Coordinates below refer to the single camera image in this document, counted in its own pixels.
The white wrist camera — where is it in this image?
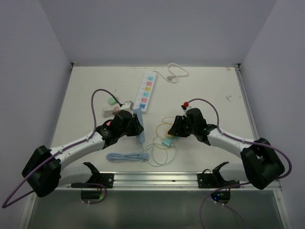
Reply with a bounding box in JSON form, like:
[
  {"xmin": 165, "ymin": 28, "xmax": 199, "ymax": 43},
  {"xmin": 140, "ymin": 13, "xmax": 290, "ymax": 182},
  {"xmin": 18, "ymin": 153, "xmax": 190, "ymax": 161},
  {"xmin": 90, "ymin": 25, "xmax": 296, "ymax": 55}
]
[
  {"xmin": 181, "ymin": 102, "xmax": 192, "ymax": 112},
  {"xmin": 120, "ymin": 101, "xmax": 134, "ymax": 114}
]

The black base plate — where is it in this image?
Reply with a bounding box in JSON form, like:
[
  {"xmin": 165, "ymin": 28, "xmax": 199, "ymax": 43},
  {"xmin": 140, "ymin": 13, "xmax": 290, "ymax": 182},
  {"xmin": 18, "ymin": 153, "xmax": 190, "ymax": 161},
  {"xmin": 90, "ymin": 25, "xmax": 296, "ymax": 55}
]
[
  {"xmin": 71, "ymin": 172, "xmax": 114, "ymax": 189},
  {"xmin": 197, "ymin": 169, "xmax": 240, "ymax": 188}
]

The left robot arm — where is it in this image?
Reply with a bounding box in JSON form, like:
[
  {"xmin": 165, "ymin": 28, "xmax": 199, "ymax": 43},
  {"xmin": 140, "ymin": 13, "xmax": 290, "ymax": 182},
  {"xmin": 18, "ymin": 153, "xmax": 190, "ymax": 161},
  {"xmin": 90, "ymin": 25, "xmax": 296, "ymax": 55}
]
[{"xmin": 21, "ymin": 109, "xmax": 144, "ymax": 198}]

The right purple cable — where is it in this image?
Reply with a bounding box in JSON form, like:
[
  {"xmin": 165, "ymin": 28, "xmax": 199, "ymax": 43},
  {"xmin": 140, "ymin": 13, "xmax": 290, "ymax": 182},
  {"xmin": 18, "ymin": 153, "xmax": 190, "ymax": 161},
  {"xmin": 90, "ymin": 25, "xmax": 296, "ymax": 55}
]
[{"xmin": 185, "ymin": 97, "xmax": 293, "ymax": 229}]

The purple cable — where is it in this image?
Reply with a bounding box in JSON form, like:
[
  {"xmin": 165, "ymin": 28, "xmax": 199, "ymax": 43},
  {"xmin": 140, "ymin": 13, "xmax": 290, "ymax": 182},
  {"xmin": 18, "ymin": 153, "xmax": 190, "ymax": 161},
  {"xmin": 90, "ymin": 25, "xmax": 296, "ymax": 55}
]
[
  {"xmin": 0, "ymin": 89, "xmax": 124, "ymax": 209},
  {"xmin": 185, "ymin": 97, "xmax": 293, "ymax": 229}
]

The green plug adapter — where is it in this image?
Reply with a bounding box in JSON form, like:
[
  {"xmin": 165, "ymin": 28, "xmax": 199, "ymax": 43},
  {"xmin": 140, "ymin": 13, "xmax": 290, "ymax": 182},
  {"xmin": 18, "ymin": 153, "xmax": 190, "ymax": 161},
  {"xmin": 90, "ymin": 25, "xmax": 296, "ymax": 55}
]
[{"xmin": 108, "ymin": 97, "xmax": 119, "ymax": 106}]

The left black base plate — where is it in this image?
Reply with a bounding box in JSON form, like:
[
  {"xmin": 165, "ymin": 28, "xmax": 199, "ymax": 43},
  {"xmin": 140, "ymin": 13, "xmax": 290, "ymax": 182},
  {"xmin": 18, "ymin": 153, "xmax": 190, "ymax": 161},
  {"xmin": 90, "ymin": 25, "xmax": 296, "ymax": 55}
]
[{"xmin": 71, "ymin": 172, "xmax": 114, "ymax": 189}]

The teal plug with cable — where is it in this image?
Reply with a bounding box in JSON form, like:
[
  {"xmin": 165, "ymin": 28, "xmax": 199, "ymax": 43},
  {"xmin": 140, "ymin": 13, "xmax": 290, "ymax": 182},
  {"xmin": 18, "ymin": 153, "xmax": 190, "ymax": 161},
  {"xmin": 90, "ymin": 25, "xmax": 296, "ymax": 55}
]
[{"xmin": 143, "ymin": 137, "xmax": 179, "ymax": 167}]

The white power strip cord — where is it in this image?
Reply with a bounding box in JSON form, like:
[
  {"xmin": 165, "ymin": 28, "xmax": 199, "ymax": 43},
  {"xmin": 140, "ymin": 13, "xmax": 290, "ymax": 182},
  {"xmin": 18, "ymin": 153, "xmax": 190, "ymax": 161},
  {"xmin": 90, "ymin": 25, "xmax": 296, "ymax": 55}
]
[{"xmin": 153, "ymin": 62, "xmax": 190, "ymax": 84}]

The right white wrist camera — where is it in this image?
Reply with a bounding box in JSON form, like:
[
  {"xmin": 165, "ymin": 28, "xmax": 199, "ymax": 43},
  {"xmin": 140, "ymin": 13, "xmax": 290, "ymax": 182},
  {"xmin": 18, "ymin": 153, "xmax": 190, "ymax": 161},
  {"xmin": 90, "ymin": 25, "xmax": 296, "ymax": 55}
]
[{"xmin": 181, "ymin": 102, "xmax": 192, "ymax": 112}]

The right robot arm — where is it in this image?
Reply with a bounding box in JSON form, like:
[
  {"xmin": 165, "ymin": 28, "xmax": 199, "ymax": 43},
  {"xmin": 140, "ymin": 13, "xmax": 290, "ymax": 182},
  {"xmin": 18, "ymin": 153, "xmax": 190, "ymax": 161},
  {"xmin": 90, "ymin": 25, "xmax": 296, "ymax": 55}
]
[{"xmin": 168, "ymin": 108, "xmax": 285, "ymax": 190}]

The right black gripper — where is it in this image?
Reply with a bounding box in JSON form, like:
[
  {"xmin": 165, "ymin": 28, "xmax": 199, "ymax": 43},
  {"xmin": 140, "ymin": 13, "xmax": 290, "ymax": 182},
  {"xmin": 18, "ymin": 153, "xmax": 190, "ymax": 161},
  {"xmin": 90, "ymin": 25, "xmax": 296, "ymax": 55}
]
[{"xmin": 168, "ymin": 115, "xmax": 197, "ymax": 137}]

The light blue extension cord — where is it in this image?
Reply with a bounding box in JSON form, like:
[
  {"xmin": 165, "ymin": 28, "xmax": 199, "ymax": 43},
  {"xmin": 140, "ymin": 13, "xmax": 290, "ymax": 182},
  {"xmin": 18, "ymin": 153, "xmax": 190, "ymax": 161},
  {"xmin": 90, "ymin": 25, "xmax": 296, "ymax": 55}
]
[{"xmin": 105, "ymin": 107, "xmax": 150, "ymax": 164}]

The aluminium front rail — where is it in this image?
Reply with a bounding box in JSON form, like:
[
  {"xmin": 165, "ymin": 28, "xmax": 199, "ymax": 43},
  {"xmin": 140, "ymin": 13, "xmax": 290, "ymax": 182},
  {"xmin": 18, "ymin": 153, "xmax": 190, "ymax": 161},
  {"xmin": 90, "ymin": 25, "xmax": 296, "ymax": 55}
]
[{"xmin": 30, "ymin": 170, "xmax": 283, "ymax": 191}]

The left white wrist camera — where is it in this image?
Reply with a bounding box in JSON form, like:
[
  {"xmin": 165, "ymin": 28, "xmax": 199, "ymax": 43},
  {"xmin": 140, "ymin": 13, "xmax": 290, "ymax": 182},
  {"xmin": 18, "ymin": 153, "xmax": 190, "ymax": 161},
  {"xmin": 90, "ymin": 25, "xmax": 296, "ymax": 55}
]
[{"xmin": 120, "ymin": 101, "xmax": 134, "ymax": 114}]

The brown beige plug adapter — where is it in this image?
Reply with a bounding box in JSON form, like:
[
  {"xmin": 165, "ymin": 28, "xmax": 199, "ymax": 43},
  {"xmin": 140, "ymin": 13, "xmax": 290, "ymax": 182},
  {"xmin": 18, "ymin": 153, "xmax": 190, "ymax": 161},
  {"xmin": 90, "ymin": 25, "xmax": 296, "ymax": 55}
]
[{"xmin": 102, "ymin": 106, "xmax": 120, "ymax": 117}]

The white power strip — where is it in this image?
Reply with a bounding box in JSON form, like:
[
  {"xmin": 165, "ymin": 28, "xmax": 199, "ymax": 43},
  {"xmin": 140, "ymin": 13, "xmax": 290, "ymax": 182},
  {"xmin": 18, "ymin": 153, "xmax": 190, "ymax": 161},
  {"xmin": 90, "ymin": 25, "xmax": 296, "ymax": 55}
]
[{"xmin": 133, "ymin": 71, "xmax": 157, "ymax": 113}]

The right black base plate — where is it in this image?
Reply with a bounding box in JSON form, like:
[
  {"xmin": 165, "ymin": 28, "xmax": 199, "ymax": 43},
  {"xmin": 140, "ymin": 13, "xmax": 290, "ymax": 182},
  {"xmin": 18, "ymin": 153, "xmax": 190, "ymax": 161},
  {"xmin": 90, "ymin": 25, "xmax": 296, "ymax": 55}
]
[{"xmin": 197, "ymin": 169, "xmax": 240, "ymax": 188}]

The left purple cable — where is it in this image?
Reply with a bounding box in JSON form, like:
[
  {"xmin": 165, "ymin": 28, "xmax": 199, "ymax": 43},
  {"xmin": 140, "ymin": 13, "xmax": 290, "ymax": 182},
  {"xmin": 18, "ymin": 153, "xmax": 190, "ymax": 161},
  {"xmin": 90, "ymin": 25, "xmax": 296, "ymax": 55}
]
[{"xmin": 0, "ymin": 89, "xmax": 124, "ymax": 209}]

